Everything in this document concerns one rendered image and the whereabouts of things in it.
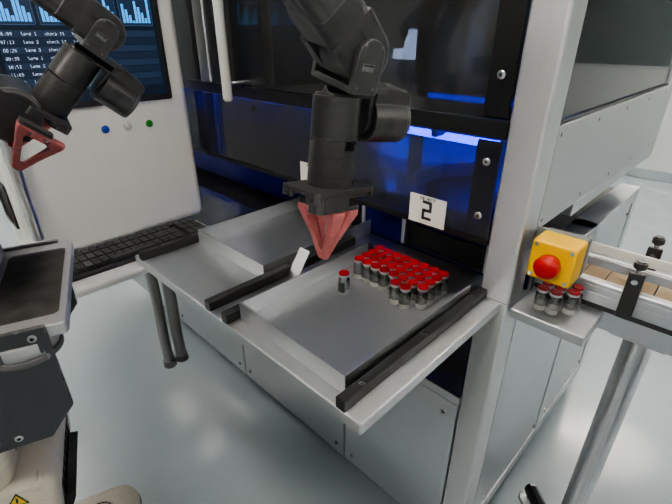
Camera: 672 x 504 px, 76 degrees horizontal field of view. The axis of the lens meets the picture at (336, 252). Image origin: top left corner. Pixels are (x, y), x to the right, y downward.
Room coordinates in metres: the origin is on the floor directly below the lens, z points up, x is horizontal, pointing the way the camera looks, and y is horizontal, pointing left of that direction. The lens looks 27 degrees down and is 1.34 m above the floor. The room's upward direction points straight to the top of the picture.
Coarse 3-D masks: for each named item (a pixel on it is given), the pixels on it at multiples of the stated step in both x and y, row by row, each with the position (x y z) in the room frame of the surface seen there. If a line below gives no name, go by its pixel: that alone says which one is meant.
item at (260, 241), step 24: (240, 216) 1.04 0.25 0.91; (264, 216) 1.09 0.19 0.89; (288, 216) 1.12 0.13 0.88; (216, 240) 0.90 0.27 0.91; (240, 240) 0.97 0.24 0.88; (264, 240) 0.97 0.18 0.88; (288, 240) 0.97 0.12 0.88; (312, 240) 0.97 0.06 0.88; (240, 264) 0.83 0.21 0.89; (264, 264) 0.78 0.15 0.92
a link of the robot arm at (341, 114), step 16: (320, 96) 0.51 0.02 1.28; (336, 96) 0.50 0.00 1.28; (352, 96) 0.52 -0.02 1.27; (368, 96) 0.53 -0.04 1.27; (320, 112) 0.51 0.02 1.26; (336, 112) 0.50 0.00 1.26; (352, 112) 0.51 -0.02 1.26; (368, 112) 0.53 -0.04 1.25; (320, 128) 0.50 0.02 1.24; (336, 128) 0.50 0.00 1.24; (352, 128) 0.51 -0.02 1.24; (368, 128) 0.54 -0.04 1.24
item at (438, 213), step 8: (416, 200) 0.83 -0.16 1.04; (424, 200) 0.82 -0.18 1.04; (432, 200) 0.81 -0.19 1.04; (440, 200) 0.79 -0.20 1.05; (416, 208) 0.83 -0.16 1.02; (424, 208) 0.82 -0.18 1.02; (432, 208) 0.80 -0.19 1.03; (440, 208) 0.79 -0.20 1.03; (416, 216) 0.83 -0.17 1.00; (424, 216) 0.82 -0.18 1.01; (432, 216) 0.80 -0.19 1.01; (440, 216) 0.79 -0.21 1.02; (432, 224) 0.80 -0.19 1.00; (440, 224) 0.79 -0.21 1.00
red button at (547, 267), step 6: (540, 258) 0.63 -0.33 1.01; (546, 258) 0.62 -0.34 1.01; (552, 258) 0.62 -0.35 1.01; (534, 264) 0.63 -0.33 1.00; (540, 264) 0.62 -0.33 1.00; (546, 264) 0.61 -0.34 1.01; (552, 264) 0.61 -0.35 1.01; (558, 264) 0.61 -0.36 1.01; (534, 270) 0.63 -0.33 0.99; (540, 270) 0.62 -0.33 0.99; (546, 270) 0.61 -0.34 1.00; (552, 270) 0.61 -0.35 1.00; (558, 270) 0.61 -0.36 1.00; (540, 276) 0.62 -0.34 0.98; (546, 276) 0.61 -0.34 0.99; (552, 276) 0.61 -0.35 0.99
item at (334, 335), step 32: (352, 256) 0.84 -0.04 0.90; (288, 288) 0.71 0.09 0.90; (320, 288) 0.74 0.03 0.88; (352, 288) 0.74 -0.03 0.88; (256, 320) 0.61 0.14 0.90; (288, 320) 0.63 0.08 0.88; (320, 320) 0.63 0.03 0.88; (352, 320) 0.63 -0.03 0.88; (384, 320) 0.63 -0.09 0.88; (416, 320) 0.63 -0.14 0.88; (288, 352) 0.55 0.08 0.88; (320, 352) 0.55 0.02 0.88; (352, 352) 0.55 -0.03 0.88; (384, 352) 0.52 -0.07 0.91
